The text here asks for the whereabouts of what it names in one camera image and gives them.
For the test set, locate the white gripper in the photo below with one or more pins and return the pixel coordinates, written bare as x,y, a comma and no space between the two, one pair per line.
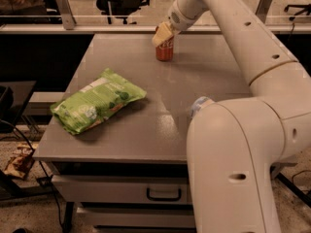
180,20

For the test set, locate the red coke can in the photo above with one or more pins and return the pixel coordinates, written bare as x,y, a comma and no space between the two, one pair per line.
164,52

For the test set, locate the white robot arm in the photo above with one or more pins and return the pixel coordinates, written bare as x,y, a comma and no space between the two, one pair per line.
232,144

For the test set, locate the green chip bag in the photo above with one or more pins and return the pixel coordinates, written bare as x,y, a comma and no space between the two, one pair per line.
96,102

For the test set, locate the black side table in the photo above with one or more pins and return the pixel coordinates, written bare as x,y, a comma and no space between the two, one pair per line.
14,99

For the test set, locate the grey upper drawer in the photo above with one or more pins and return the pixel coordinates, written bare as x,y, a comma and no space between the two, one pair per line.
127,190

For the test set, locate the grey drawer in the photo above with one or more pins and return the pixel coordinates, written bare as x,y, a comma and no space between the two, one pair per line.
137,217
127,190

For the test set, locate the grey lower drawer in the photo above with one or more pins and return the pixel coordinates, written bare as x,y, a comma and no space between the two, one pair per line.
137,217

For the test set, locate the crumpled snack bag on floor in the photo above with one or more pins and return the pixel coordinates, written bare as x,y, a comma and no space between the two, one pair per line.
21,161

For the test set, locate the left metal bracket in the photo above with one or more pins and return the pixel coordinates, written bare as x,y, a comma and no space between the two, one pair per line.
68,21

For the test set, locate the black drawer handle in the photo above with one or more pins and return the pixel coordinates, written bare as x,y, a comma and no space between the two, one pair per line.
164,195

